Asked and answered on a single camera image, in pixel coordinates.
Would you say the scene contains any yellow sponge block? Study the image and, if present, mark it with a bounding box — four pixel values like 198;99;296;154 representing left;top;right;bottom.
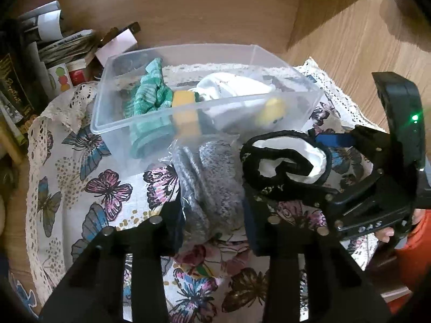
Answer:
172;90;201;137

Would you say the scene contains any wooden shelf unit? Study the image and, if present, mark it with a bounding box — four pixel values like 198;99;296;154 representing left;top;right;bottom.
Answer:
4;0;430;125

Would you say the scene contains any clear plastic storage box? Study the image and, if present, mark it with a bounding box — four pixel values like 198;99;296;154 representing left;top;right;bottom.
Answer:
91;44;323;176

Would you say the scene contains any person's right hand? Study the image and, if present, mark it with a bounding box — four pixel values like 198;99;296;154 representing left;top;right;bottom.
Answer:
375;208;424;244

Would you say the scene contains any pile of papers and books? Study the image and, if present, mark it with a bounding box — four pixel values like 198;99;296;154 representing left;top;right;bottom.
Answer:
16;0;141;99

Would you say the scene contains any white cloth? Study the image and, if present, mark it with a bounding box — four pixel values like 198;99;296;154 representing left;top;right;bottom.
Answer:
192;72;275;130

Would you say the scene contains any dark glass bottle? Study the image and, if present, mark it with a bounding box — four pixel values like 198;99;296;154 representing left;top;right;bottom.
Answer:
1;19;38;135

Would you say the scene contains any butterfly print tablecloth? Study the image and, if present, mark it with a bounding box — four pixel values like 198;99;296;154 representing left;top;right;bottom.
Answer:
26;58;378;322

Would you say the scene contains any green knitted cloth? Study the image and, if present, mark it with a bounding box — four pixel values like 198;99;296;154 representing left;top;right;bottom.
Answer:
120;58;175;159

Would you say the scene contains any grey knitted item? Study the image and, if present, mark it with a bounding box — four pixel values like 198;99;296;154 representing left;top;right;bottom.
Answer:
170;134;245;250

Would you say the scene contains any yellow ball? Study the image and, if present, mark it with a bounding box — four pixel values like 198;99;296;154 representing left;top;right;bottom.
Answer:
256;98;286;127

